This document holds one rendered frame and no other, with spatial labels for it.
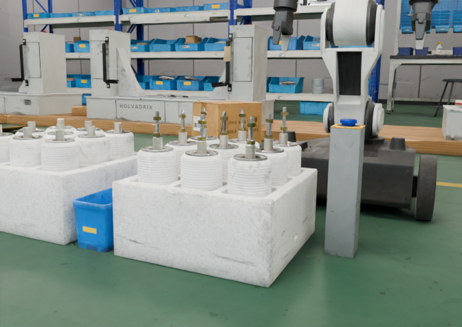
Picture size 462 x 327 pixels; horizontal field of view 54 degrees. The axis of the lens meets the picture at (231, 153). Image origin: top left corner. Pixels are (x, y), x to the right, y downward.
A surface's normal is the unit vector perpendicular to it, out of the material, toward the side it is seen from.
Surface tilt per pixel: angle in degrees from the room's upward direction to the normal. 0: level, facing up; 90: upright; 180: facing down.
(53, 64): 90
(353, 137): 90
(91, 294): 0
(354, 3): 66
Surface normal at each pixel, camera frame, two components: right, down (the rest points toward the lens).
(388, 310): 0.01, -0.99
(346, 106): -0.34, 0.62
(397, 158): -0.26, -0.59
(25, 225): -0.42, 0.14
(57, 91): 0.92, 0.07
